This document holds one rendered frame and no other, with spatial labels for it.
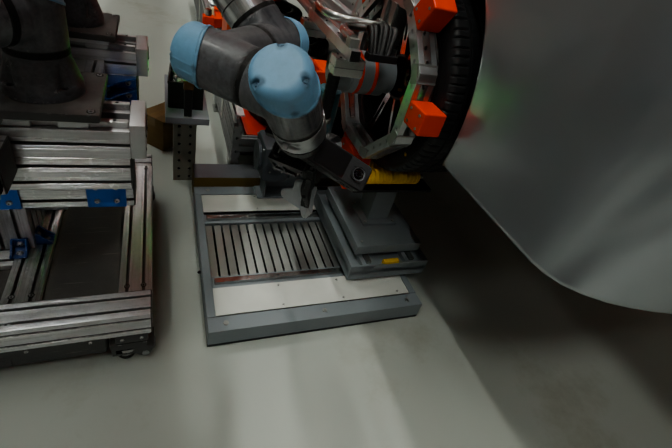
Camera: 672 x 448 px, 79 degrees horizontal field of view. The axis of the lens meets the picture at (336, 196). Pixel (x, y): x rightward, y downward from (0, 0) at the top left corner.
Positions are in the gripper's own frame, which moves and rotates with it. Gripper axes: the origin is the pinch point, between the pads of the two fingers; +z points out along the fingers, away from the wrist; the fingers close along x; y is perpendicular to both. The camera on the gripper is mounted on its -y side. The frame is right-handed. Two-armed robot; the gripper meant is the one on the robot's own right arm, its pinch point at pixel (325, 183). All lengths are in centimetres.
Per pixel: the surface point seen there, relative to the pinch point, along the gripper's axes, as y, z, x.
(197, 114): 79, 76, -28
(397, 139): -5, 42, -33
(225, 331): 24, 67, 41
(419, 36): -1, 24, -57
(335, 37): 22, 26, -49
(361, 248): -5, 89, -6
